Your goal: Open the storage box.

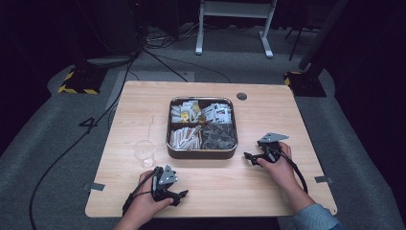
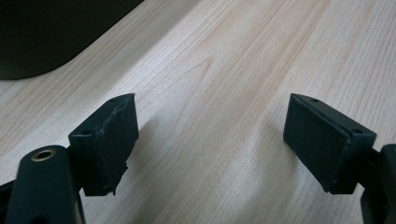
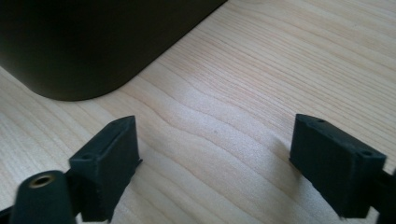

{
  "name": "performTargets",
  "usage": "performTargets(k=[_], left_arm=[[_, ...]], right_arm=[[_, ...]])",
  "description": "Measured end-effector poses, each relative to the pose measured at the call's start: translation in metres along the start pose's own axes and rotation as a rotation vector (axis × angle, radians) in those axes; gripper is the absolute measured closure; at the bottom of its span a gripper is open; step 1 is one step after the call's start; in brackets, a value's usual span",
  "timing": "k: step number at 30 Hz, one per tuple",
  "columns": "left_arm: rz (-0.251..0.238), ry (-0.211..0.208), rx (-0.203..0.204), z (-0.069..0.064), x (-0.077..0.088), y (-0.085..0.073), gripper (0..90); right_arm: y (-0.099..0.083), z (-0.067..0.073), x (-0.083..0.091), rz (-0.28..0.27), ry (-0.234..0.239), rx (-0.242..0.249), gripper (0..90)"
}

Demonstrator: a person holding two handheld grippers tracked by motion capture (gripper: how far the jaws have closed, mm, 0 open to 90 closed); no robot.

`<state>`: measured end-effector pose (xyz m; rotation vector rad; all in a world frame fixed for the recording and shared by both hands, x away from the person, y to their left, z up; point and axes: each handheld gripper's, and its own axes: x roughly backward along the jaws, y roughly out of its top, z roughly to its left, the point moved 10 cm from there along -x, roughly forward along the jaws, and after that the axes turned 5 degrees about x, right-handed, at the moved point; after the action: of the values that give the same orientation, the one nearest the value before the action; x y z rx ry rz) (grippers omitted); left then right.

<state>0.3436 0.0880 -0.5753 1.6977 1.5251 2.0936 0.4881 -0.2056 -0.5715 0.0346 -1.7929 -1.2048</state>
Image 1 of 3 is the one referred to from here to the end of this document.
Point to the square metal compartment tray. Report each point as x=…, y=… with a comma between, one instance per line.
x=201, y=154

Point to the clear plastic cup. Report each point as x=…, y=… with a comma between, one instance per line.
x=144, y=153

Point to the person's left hand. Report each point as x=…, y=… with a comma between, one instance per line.
x=143, y=201

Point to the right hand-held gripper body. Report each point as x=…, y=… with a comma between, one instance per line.
x=271, y=150

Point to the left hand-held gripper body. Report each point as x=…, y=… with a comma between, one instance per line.
x=166, y=177

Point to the pile of dark tea bags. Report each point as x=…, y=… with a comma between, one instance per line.
x=220, y=137

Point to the thin black tripod legs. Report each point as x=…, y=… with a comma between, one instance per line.
x=298, y=41

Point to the black yellow striped stand base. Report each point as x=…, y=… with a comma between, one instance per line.
x=81, y=83
x=306, y=84

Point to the pile of white printed packets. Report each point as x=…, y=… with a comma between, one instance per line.
x=218, y=113

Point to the pile of white stick packets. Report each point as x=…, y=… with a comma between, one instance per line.
x=185, y=139

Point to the grey slanted pole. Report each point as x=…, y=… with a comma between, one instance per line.
x=322, y=33

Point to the person's right hand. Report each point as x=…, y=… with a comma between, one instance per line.
x=282, y=172

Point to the grey tape piece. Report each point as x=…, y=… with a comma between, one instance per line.
x=95, y=186
x=323, y=179

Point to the pile of white yellow packets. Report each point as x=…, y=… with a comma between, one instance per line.
x=185, y=111

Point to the white metal stand frame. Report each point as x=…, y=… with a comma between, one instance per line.
x=234, y=9

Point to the round grey table grommet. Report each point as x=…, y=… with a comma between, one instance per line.
x=242, y=96

